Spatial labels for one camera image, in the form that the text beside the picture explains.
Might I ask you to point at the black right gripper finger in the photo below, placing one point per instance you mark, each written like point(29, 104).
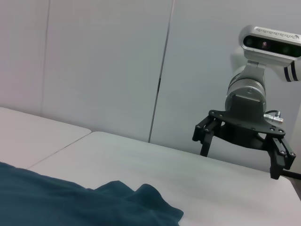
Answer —
point(207, 134)
point(279, 155)

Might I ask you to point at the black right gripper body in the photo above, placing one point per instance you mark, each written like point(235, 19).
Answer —
point(244, 127)

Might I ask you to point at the blue shirt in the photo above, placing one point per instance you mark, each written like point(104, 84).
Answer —
point(70, 202)

